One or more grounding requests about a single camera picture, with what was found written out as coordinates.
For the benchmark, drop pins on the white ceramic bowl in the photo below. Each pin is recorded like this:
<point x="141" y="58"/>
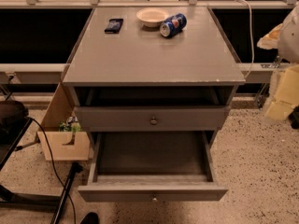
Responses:
<point x="152" y="17"/>

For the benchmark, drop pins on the black chair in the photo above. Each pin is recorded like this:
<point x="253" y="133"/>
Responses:
<point x="14" y="122"/>

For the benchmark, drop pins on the grey drawer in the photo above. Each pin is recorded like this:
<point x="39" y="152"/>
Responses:
<point x="152" y="167"/>
<point x="112" y="109"/>

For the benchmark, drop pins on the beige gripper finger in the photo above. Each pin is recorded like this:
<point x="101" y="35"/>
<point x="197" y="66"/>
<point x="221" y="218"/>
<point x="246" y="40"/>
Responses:
<point x="270" y="40"/>

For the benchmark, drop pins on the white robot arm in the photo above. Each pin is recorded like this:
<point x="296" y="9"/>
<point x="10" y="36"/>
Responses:
<point x="284" y="37"/>

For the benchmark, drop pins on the green white snack bags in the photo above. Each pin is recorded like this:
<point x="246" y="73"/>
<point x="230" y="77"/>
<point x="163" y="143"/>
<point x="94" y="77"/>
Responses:
<point x="70" y="125"/>

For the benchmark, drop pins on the metal strut right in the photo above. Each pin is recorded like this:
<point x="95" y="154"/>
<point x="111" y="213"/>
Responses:
<point x="263" y="92"/>

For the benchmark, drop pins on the black stand leg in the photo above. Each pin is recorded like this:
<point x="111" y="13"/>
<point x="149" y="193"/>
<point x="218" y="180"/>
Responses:
<point x="75" y="169"/>

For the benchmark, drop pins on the grey drawer cabinet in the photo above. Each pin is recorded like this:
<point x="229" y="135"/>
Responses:
<point x="140" y="57"/>

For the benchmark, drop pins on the grey top drawer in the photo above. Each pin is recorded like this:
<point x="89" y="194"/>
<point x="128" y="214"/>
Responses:
<point x="112" y="109"/>

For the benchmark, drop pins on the black shoe tip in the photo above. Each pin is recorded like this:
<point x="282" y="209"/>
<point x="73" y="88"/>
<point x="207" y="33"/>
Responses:
<point x="90" y="218"/>

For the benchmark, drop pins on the blue Pepsi can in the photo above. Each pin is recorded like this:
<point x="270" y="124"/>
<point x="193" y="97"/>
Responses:
<point x="173" y="25"/>

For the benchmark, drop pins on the metal rail beam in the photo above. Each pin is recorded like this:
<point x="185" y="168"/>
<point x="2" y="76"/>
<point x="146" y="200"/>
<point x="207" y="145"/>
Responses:
<point x="53" y="73"/>

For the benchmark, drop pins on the plywood box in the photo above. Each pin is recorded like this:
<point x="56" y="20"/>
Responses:
<point x="58" y="144"/>

